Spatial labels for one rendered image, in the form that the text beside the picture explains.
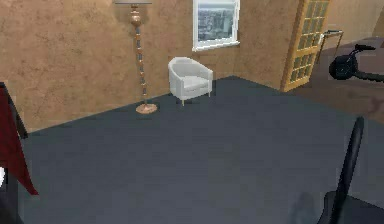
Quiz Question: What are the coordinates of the metal frame side table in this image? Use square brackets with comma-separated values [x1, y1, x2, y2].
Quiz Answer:
[315, 29, 345, 64]

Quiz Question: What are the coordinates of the dark red cloth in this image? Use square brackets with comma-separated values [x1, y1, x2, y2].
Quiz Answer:
[0, 85, 40, 196]

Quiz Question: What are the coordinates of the white armchair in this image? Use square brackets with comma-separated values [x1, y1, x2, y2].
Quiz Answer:
[167, 56, 214, 107]

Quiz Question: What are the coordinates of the white framed window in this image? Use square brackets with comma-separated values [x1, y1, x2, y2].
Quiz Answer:
[191, 0, 241, 53]

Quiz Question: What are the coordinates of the yellow glass panelled door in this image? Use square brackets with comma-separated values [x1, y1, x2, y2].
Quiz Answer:
[279, 0, 333, 93]

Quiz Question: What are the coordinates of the black chair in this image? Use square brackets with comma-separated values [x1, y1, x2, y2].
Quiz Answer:
[316, 116, 384, 224]

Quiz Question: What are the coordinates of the copper floor lamp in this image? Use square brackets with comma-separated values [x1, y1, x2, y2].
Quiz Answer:
[114, 0, 159, 115]

